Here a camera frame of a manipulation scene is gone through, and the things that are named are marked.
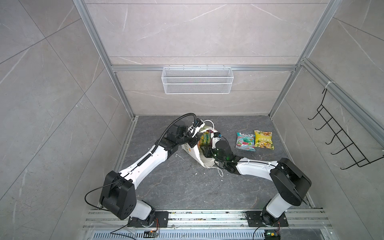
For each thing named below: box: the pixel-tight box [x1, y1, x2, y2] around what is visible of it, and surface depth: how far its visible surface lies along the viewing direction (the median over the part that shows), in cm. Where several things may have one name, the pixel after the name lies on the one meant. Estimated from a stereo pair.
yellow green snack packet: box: [254, 130, 275, 150], surface depth 103 cm
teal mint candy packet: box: [235, 132, 256, 152], surface depth 103 cm
